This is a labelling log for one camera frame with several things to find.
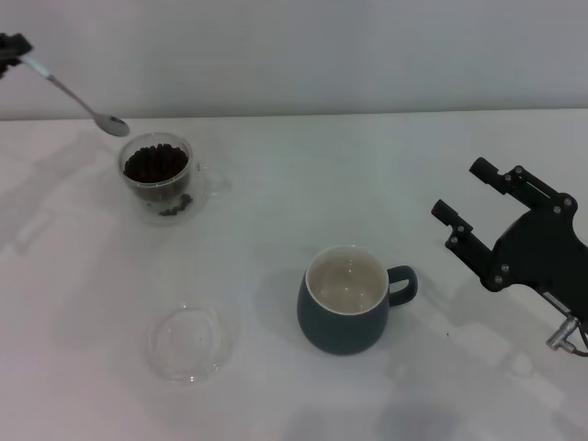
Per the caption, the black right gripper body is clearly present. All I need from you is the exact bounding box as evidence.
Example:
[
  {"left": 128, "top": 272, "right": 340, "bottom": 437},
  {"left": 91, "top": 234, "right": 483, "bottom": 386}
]
[{"left": 490, "top": 209, "right": 588, "bottom": 319}]

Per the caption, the empty clear glass saucer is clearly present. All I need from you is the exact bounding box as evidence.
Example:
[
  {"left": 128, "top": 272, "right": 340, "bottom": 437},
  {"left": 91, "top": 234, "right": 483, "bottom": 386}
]
[{"left": 146, "top": 302, "right": 236, "bottom": 387}]

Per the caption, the dark teal ceramic mug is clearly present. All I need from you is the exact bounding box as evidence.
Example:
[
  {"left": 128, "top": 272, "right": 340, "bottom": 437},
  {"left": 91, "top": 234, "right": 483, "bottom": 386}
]
[{"left": 296, "top": 244, "right": 420, "bottom": 356}]

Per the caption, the coffee beans pile in cup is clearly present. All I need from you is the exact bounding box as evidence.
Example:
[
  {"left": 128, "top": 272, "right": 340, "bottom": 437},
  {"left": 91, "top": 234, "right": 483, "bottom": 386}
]
[{"left": 122, "top": 143, "right": 191, "bottom": 202}]

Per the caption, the glass saucer with spilled beans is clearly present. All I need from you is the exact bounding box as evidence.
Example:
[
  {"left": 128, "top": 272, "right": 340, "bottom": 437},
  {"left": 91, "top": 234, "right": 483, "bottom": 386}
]
[{"left": 107, "top": 151, "right": 218, "bottom": 228}]

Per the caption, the right arm cable with plug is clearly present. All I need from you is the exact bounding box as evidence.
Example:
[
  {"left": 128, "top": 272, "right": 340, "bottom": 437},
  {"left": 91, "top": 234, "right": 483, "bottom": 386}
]
[{"left": 545, "top": 314, "right": 588, "bottom": 358}]

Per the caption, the blue-handled metal spoon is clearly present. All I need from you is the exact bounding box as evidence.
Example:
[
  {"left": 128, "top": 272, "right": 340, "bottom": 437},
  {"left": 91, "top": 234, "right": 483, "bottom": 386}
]
[{"left": 20, "top": 53, "right": 131, "bottom": 138}]

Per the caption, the spilled coffee beans cluster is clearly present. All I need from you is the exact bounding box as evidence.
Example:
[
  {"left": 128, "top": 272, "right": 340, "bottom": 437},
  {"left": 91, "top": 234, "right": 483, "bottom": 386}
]
[{"left": 158, "top": 192, "right": 195, "bottom": 218}]

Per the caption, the double-walled glass cup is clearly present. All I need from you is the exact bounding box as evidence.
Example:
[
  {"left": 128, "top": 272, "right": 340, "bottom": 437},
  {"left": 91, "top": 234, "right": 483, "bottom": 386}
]
[{"left": 118, "top": 131, "right": 232, "bottom": 204}]

